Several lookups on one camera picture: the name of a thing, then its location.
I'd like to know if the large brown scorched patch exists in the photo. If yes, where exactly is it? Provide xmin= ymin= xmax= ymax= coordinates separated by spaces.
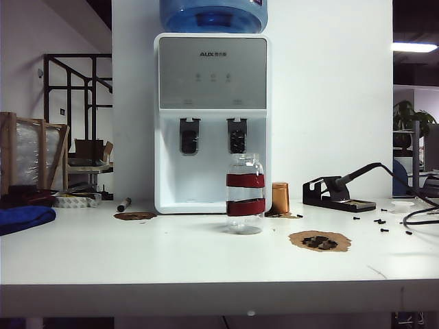
xmin=288 ymin=230 xmax=353 ymax=253

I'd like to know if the brown cardboard box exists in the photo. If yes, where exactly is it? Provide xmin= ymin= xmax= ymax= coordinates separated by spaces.
xmin=74 ymin=138 xmax=115 ymax=165

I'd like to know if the small brown scorched patch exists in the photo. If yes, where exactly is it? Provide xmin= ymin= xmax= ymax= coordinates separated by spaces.
xmin=113 ymin=211 xmax=158 ymax=222

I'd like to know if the copper cylindrical can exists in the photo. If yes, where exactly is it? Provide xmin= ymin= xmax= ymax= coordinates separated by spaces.
xmin=272 ymin=182 xmax=290 ymax=214

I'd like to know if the grey computer monitor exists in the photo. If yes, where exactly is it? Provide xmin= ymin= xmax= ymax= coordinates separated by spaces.
xmin=424 ymin=123 xmax=439 ymax=172

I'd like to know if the black stair railing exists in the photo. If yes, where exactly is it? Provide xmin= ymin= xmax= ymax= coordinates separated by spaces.
xmin=43 ymin=53 xmax=113 ymax=141

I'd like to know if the rectangular ceiling light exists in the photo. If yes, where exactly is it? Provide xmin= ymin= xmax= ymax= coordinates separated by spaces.
xmin=392 ymin=41 xmax=435 ymax=53

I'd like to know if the grey metal post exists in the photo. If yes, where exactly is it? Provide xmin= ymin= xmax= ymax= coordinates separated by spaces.
xmin=412 ymin=120 xmax=421 ymax=198

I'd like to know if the black soldering iron stand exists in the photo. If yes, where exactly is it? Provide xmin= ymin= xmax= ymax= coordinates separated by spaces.
xmin=302 ymin=176 xmax=377 ymax=213

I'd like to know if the blue office chair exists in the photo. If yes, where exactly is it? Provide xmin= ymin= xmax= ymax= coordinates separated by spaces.
xmin=393 ymin=159 xmax=410 ymax=198

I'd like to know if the clear solder spool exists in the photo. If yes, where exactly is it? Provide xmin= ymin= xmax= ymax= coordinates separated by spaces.
xmin=392 ymin=201 xmax=415 ymax=214

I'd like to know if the blue water jug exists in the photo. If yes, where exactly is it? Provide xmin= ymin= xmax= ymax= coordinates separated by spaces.
xmin=159 ymin=0 xmax=269 ymax=34

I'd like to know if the grey dispenser tap lever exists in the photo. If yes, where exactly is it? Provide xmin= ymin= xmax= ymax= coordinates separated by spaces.
xmin=178 ymin=117 xmax=202 ymax=157
xmin=226 ymin=117 xmax=248 ymax=155

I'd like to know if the white tape roll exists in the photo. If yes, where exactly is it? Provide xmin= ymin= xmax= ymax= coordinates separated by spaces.
xmin=53 ymin=193 xmax=103 ymax=208

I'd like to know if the white water dispenser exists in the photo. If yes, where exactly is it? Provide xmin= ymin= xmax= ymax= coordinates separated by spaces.
xmin=153 ymin=32 xmax=272 ymax=215

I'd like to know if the dark red bundle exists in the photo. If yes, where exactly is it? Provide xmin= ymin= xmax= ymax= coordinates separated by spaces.
xmin=0 ymin=184 xmax=59 ymax=208

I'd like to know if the black soldering iron cable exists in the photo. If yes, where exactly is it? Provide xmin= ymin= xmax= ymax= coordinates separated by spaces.
xmin=379 ymin=162 xmax=439 ymax=227

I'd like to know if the clear bottle with red bands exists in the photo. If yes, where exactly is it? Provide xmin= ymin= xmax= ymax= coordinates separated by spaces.
xmin=225 ymin=153 xmax=267 ymax=236

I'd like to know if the wooden crate frame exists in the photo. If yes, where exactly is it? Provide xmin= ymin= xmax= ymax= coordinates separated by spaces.
xmin=0 ymin=111 xmax=71 ymax=196

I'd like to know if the green potted plant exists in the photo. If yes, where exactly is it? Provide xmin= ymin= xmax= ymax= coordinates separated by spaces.
xmin=393 ymin=99 xmax=438 ymax=148

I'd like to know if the round metal side table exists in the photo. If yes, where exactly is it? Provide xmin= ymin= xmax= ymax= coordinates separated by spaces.
xmin=67 ymin=163 xmax=114 ymax=193

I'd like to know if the black soldering iron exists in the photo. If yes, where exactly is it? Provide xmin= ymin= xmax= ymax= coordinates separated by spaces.
xmin=333 ymin=162 xmax=385 ymax=193

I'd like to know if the blue folded cloth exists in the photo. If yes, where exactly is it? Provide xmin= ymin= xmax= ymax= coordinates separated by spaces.
xmin=0 ymin=205 xmax=57 ymax=236

